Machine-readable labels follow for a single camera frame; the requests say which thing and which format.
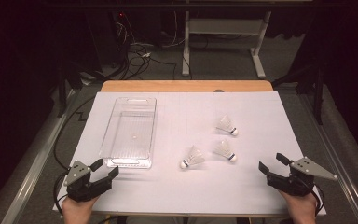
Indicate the person's right hand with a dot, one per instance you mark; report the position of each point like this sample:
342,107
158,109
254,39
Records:
303,210

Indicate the wooden table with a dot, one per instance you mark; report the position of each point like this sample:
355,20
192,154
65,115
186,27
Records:
183,86

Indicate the white feather shuttlecock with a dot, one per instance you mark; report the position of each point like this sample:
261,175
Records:
226,125
224,150
194,157

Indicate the white board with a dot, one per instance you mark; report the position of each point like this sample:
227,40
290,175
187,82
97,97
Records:
183,189

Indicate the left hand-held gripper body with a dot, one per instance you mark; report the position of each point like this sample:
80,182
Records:
80,186

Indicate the black stand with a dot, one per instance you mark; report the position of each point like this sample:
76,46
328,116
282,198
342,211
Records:
318,99
62,93

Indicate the white metal desk frame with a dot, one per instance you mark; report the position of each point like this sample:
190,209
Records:
223,26

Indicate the metal floor rail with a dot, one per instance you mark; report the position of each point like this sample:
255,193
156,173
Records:
341,174
33,174

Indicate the person's left hand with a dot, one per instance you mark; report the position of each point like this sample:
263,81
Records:
76,211

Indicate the dark computer tower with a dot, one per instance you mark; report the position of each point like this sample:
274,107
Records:
108,37

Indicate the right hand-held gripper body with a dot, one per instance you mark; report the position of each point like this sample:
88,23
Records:
295,185

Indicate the dark round table grommet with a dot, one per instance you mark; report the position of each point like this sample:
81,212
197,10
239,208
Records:
219,90

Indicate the clear plastic tray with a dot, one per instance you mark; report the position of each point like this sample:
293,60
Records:
130,137

